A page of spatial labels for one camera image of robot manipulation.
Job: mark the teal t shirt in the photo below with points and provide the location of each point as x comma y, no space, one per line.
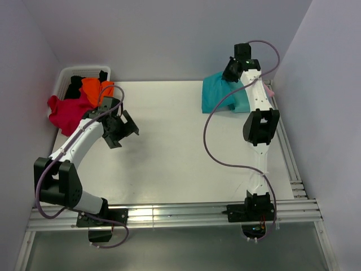
214,88

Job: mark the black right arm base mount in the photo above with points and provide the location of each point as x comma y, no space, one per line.
253,215

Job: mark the aluminium table edge rail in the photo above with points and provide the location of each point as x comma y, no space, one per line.
179,215

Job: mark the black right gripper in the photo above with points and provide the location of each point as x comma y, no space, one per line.
225,75

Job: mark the orange t shirt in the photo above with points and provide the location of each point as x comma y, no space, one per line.
96,90

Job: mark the folded pink t shirt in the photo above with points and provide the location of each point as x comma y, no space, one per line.
270,93

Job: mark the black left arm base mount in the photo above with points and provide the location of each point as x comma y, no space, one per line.
101,229

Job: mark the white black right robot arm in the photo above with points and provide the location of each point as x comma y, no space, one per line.
258,131

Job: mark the folded mint t shirt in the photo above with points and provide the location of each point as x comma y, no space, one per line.
239,102

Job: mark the magenta t shirt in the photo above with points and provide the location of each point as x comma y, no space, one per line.
67,114

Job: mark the white plastic laundry basket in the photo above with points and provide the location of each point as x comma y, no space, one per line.
65,78

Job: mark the black t shirt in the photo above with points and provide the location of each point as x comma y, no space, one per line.
73,90

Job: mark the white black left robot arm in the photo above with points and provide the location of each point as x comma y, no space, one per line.
56,180

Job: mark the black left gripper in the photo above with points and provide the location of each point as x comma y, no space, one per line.
128,128

